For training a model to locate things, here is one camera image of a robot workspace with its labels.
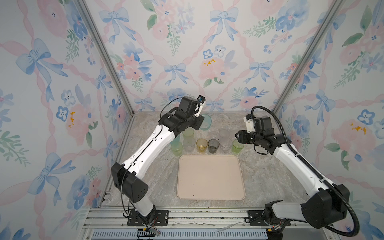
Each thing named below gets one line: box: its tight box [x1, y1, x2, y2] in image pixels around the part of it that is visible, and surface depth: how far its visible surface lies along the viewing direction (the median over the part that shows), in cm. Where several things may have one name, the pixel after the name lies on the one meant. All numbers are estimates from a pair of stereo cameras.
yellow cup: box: [196, 138, 208, 153], surface depth 97 cm
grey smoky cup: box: [207, 139, 220, 154], surface depth 99 cm
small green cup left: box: [171, 142, 183, 157], surface depth 97 cm
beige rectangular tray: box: [176, 154, 246, 200], surface depth 90 cm
